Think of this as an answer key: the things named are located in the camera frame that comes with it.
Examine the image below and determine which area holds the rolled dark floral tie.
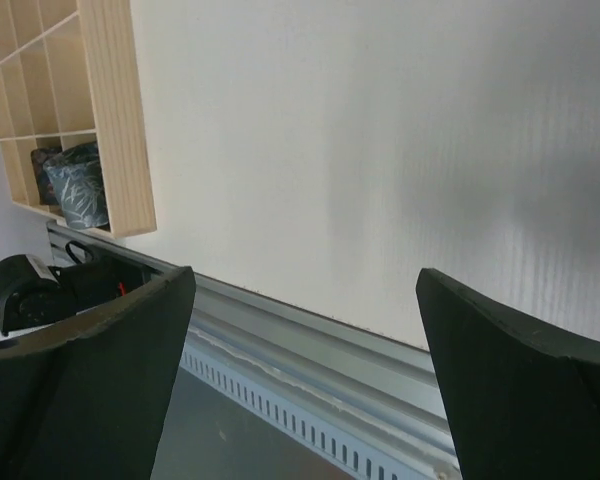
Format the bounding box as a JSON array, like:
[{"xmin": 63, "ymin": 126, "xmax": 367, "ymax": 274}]
[{"xmin": 30, "ymin": 146, "xmax": 61, "ymax": 206}]

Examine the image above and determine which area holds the wooden grid organizer tray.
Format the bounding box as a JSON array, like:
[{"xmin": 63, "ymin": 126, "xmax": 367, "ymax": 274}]
[{"xmin": 0, "ymin": 1, "xmax": 157, "ymax": 238}]

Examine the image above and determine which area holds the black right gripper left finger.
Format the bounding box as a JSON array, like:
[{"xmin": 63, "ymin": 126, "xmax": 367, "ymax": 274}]
[{"xmin": 0, "ymin": 267, "xmax": 196, "ymax": 479}]

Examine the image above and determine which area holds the aluminium frame rail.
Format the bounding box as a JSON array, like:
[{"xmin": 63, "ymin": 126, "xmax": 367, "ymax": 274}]
[{"xmin": 46, "ymin": 221, "xmax": 461, "ymax": 451}]

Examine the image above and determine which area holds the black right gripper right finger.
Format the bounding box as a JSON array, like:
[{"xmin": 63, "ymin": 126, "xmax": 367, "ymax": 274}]
[{"xmin": 416, "ymin": 269, "xmax": 600, "ymax": 479}]

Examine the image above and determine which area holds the rolled grey leaf-pattern tie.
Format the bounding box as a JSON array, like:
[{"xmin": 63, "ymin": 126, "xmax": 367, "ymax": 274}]
[{"xmin": 43, "ymin": 141, "xmax": 109, "ymax": 230}]

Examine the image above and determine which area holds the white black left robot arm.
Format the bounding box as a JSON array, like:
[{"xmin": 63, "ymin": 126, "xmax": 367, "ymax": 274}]
[{"xmin": 0, "ymin": 240, "xmax": 153, "ymax": 337}]

